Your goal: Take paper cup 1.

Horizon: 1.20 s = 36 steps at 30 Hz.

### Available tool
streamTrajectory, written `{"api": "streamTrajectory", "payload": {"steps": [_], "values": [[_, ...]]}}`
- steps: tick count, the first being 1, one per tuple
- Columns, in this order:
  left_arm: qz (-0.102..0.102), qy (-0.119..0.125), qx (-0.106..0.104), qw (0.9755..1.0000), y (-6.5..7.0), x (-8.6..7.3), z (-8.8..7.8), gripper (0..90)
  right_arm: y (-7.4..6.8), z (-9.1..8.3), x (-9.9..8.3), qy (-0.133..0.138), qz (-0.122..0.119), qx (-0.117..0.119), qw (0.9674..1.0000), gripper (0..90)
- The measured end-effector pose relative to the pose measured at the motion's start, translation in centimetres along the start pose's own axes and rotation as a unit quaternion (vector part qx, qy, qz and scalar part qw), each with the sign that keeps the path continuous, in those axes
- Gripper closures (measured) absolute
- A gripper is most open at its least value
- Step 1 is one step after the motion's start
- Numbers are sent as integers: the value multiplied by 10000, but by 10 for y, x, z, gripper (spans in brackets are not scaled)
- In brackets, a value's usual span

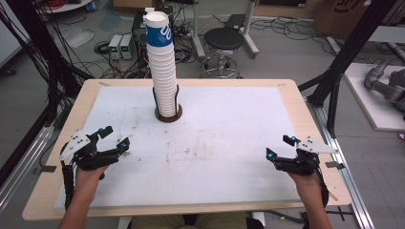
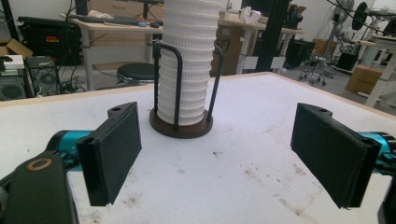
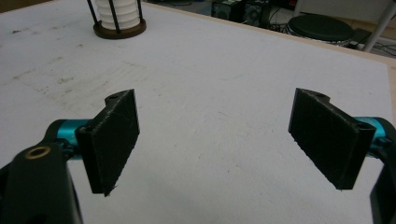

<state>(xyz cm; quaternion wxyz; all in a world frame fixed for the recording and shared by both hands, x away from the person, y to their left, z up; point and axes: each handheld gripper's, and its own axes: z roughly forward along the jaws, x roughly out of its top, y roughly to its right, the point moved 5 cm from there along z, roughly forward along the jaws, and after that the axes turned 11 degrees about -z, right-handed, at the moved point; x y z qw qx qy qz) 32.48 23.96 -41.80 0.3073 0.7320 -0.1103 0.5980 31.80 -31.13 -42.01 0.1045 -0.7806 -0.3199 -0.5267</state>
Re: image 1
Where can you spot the person's right hand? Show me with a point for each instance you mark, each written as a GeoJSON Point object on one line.
{"type": "Point", "coordinates": [307, 184]}

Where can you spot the stack of white paper cups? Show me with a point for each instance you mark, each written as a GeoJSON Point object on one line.
{"type": "Point", "coordinates": [164, 73]}

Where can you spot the black electronics box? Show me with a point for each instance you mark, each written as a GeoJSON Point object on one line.
{"type": "Point", "coordinates": [139, 31]}

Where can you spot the grey power supply unit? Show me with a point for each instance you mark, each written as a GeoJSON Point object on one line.
{"type": "Point", "coordinates": [115, 46]}
{"type": "Point", "coordinates": [126, 46]}

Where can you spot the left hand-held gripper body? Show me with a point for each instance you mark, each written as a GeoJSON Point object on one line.
{"type": "Point", "coordinates": [84, 159]}

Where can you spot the person's left hand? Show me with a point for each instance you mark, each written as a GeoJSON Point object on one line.
{"type": "Point", "coordinates": [87, 181]}

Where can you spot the black round stool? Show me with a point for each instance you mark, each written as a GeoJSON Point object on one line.
{"type": "Point", "coordinates": [223, 39]}

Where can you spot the thin wooden stick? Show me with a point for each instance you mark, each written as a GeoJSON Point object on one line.
{"type": "Point", "coordinates": [332, 195]}

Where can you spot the white table mat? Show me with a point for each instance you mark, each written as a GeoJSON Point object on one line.
{"type": "Point", "coordinates": [207, 133]}

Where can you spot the aluminium rail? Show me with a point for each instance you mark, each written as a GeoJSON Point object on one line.
{"type": "Point", "coordinates": [347, 178]}
{"type": "Point", "coordinates": [22, 165]}

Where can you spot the black tape piece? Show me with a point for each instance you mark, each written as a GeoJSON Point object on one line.
{"type": "Point", "coordinates": [48, 168]}
{"type": "Point", "coordinates": [335, 165]}

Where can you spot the cardboard box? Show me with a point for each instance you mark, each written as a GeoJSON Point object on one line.
{"type": "Point", "coordinates": [350, 16]}

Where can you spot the black metal frame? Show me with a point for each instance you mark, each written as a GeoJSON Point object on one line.
{"type": "Point", "coordinates": [344, 60]}
{"type": "Point", "coordinates": [51, 63]}

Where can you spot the white floor board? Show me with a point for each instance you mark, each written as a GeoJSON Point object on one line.
{"type": "Point", "coordinates": [375, 111]}

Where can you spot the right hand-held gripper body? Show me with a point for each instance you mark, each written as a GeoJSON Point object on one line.
{"type": "Point", "coordinates": [302, 163]}

